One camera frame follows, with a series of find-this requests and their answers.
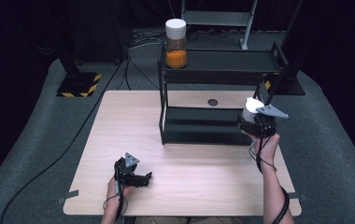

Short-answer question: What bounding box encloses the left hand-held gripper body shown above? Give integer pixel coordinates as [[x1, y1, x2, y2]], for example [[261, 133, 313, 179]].
[[113, 151, 142, 189]]

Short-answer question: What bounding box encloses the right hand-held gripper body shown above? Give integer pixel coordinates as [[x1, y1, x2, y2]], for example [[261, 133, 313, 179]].
[[248, 104, 290, 140]]

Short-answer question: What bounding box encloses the white lidded jar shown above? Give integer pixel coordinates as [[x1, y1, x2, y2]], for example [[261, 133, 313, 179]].
[[241, 97, 265, 123]]

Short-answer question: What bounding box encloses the black metal shelf rack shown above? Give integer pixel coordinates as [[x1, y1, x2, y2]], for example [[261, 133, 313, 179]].
[[157, 41, 291, 147]]

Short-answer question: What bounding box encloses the jar of orange contents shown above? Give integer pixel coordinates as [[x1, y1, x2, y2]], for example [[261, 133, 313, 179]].
[[164, 18, 188, 70]]

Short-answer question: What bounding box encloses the person's left hand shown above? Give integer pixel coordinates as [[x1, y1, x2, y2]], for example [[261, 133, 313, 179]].
[[106, 175, 136, 207]]

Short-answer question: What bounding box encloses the person's right hand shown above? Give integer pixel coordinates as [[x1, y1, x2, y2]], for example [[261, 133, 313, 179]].
[[246, 130, 281, 166]]

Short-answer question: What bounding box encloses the black stand with flat base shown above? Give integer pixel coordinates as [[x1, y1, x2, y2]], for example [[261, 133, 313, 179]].
[[263, 0, 306, 105]]

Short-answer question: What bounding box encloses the grey tape strip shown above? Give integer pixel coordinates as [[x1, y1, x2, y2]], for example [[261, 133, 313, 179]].
[[287, 192, 308, 201], [55, 189, 79, 205]]

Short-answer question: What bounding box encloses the black stand with striped base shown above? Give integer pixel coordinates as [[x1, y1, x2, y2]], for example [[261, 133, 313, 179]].
[[56, 46, 103, 98]]

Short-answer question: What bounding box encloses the grey metal stand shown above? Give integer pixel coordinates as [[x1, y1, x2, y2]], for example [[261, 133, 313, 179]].
[[180, 0, 259, 50]]

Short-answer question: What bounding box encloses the long black floor cable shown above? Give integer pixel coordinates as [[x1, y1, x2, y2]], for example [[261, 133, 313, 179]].
[[0, 59, 129, 224]]

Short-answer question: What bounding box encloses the bundle of floor cables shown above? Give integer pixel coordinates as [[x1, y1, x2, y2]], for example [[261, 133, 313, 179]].
[[128, 28, 168, 49]]

